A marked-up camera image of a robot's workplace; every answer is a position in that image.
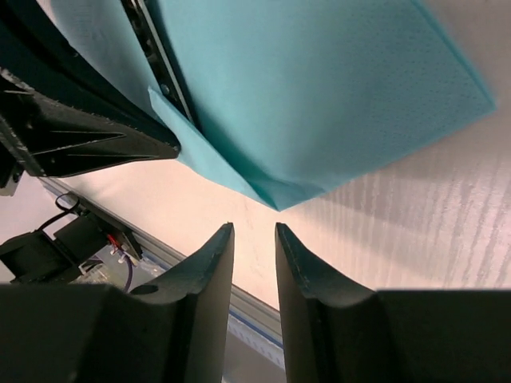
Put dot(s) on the white slotted cable duct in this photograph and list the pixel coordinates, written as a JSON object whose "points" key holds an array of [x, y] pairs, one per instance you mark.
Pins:
{"points": [[256, 339]]}

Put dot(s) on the blue paper napkin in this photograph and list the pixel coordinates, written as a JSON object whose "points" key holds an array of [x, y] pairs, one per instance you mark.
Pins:
{"points": [[292, 98]]}

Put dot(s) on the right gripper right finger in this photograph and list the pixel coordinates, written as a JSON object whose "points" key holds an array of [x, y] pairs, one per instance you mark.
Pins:
{"points": [[337, 330]]}

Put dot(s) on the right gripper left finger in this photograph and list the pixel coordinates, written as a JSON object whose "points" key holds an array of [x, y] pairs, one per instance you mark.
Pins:
{"points": [[90, 333]]}

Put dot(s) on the aluminium mounting rail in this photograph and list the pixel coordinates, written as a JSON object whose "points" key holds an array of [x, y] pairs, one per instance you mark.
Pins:
{"points": [[194, 294]]}

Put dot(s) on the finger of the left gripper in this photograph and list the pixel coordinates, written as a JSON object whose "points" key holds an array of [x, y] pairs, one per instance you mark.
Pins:
{"points": [[59, 116]]}

